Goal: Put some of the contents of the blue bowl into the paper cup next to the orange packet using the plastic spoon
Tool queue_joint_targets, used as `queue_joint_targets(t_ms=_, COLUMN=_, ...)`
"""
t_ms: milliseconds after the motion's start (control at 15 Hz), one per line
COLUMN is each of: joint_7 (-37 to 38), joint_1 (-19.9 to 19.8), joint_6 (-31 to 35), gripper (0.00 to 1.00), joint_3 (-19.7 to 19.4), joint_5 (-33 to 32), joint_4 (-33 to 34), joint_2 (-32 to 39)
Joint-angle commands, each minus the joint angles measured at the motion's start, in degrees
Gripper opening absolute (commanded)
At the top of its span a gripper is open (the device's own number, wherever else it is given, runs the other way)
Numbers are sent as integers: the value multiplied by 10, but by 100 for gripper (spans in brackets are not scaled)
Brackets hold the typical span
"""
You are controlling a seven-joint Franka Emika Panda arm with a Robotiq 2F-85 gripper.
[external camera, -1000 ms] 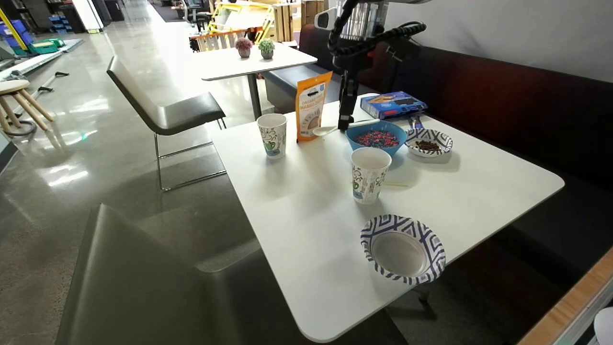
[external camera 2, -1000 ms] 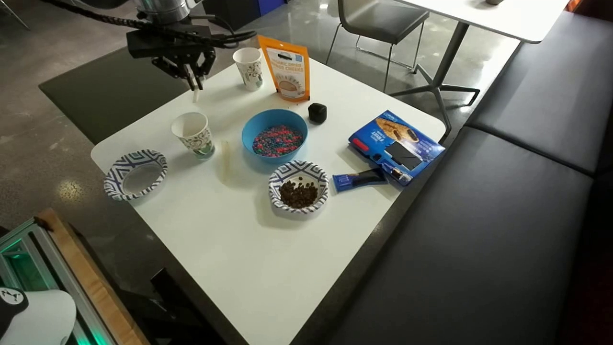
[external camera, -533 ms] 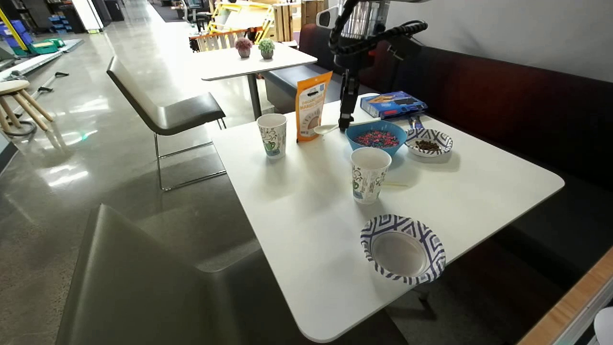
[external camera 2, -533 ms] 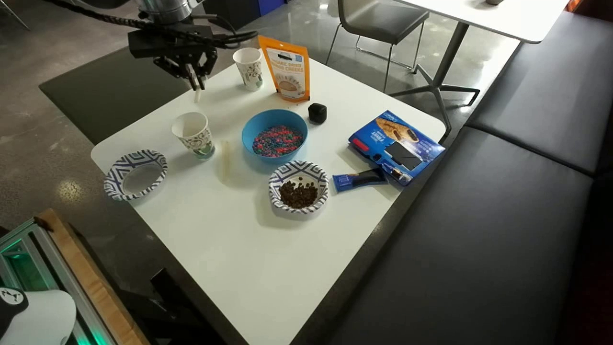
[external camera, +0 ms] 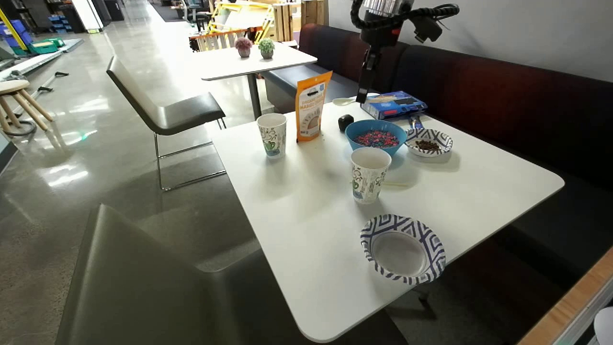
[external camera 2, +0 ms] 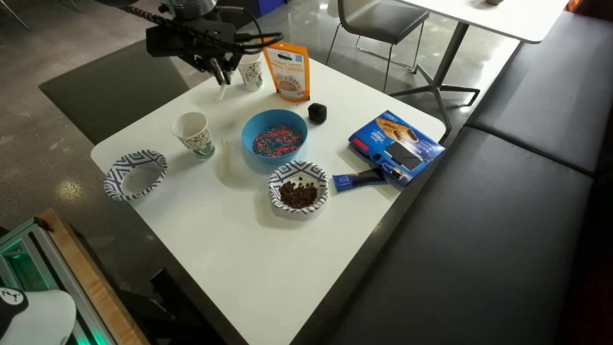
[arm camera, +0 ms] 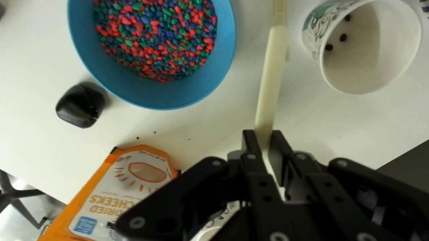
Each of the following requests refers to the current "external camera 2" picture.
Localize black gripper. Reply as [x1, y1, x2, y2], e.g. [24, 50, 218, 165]
[143, 17, 247, 86]

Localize floral paper cup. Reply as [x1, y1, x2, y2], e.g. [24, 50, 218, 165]
[170, 111, 216, 161]
[235, 54, 266, 92]

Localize blue plastic bowl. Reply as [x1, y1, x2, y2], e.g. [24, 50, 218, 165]
[239, 107, 310, 173]

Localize blue patterned bowl with food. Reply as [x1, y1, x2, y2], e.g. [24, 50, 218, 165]
[266, 159, 331, 217]

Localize empty blue patterned paper bowl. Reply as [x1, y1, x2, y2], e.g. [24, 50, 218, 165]
[101, 148, 170, 203]

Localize orange snack pouch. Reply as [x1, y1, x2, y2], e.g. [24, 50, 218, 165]
[262, 40, 312, 104]

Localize red green blue pebbles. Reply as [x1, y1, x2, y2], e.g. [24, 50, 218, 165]
[250, 125, 304, 159]

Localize cream plastic knife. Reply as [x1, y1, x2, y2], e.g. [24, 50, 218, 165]
[218, 140, 233, 184]

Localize small black object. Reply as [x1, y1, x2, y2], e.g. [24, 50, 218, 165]
[306, 102, 329, 127]

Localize grey padded chair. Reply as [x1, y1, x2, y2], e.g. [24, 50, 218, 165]
[36, 35, 191, 146]

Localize brown food pieces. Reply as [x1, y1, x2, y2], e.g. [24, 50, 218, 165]
[277, 178, 319, 209]

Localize black seat metal chair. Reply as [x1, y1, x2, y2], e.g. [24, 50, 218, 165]
[323, 0, 431, 94]

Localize blue cardboard box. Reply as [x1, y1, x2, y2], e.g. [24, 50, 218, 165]
[346, 109, 448, 188]

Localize wooden ledge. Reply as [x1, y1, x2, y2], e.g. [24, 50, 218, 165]
[34, 207, 151, 345]

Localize white side table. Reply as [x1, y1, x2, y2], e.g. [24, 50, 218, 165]
[388, 0, 570, 132]

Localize white cap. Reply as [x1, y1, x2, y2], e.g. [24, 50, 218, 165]
[0, 286, 78, 345]

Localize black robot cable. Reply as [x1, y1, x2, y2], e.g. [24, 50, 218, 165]
[231, 4, 283, 52]

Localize aluminium frame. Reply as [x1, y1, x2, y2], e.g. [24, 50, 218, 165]
[0, 217, 116, 345]

